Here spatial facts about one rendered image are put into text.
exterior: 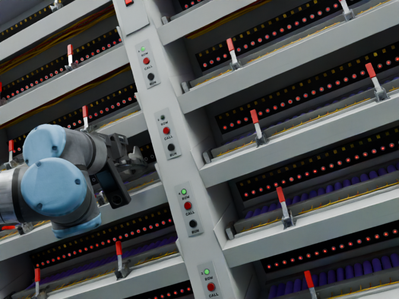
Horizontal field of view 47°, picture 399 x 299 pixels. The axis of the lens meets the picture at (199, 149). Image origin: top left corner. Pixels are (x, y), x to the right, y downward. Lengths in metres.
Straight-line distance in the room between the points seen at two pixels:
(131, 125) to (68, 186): 0.46
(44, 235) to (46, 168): 0.57
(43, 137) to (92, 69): 0.40
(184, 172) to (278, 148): 0.23
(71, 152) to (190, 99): 0.34
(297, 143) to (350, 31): 0.26
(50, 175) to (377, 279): 0.69
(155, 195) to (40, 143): 0.33
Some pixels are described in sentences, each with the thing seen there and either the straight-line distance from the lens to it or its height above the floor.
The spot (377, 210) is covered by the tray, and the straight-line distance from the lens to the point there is 0.99.
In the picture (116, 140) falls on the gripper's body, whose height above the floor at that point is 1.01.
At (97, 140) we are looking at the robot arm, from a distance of 1.00.
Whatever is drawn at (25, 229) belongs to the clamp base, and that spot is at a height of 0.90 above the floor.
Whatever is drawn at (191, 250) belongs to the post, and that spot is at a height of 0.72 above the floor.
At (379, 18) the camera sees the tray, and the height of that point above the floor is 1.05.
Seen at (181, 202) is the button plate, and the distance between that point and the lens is 1.08.
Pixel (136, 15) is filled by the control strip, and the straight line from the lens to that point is 1.23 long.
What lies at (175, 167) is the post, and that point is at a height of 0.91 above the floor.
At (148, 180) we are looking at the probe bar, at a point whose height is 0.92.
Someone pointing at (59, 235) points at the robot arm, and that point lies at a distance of 0.89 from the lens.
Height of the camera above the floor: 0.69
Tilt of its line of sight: 13 degrees up
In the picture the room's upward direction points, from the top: 17 degrees counter-clockwise
